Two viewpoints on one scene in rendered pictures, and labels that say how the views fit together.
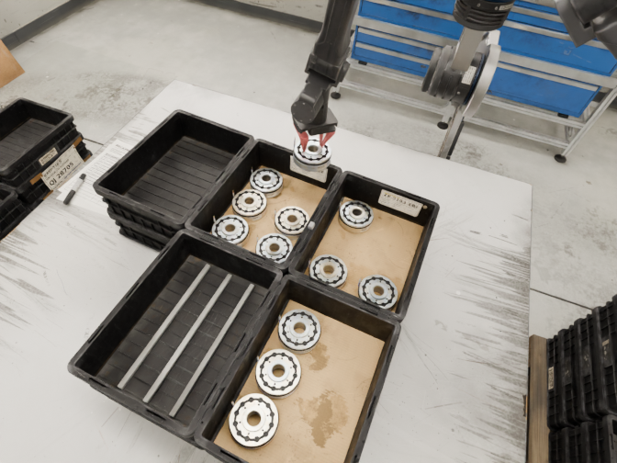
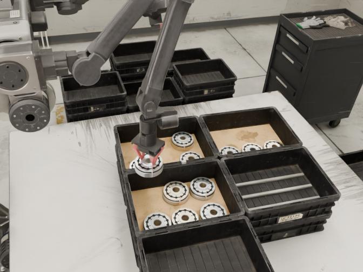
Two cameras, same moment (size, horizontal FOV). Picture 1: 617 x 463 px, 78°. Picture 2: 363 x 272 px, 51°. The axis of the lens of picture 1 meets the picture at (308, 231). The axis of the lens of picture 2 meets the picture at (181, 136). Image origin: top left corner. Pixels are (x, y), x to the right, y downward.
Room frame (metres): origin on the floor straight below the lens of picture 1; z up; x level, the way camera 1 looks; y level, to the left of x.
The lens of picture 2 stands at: (1.30, 0.88, 2.02)
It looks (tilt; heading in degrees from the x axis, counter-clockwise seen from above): 40 degrees down; 233
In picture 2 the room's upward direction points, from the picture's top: 4 degrees clockwise
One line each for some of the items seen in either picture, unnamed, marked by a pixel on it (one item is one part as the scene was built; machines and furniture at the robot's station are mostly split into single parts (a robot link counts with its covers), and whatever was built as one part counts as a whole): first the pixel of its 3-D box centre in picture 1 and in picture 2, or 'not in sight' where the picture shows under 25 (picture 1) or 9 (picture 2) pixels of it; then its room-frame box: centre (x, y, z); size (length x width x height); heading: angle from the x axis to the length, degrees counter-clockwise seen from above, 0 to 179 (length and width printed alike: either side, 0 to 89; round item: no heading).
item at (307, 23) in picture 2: not in sight; (310, 21); (-1.08, -0.79, 0.88); 0.25 x 0.19 x 0.03; 165
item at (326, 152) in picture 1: (312, 150); (148, 162); (0.79, 0.01, 1.04); 0.10 x 0.10 x 0.01
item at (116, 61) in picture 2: not in sight; (137, 76); (0.01, -1.48, 0.37); 0.40 x 0.30 x 0.45; 165
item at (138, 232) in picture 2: (269, 197); (181, 194); (0.71, 0.12, 0.92); 0.40 x 0.30 x 0.02; 161
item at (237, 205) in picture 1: (249, 202); (185, 218); (0.73, 0.19, 0.86); 0.10 x 0.10 x 0.01
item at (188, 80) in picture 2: not in sight; (201, 96); (-0.27, -0.99, 0.37); 0.40 x 0.30 x 0.45; 165
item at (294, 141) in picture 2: (306, 383); (247, 140); (0.23, -0.03, 0.87); 0.40 x 0.30 x 0.11; 161
